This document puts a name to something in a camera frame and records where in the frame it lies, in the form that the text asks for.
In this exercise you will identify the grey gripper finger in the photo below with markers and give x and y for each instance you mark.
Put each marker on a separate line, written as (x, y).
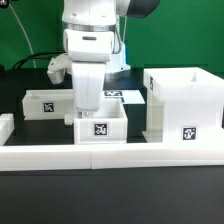
(85, 114)

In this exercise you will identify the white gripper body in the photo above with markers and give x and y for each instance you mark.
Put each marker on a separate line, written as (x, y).
(88, 53)

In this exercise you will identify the white front drawer box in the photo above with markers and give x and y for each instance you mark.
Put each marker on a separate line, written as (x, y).
(108, 125)

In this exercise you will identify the white drawer box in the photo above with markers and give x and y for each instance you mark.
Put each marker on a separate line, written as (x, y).
(108, 125)
(47, 104)

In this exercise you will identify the white drawer cabinet frame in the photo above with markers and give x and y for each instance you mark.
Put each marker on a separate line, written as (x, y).
(183, 105)

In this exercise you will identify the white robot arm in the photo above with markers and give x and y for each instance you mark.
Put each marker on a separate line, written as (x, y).
(96, 16)

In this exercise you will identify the white fiducial marker sheet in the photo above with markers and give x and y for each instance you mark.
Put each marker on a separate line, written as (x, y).
(125, 96)

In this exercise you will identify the white left fence block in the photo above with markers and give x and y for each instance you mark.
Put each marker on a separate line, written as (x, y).
(6, 127)

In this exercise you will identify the white front fence bar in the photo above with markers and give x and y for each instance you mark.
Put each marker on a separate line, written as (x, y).
(108, 156)

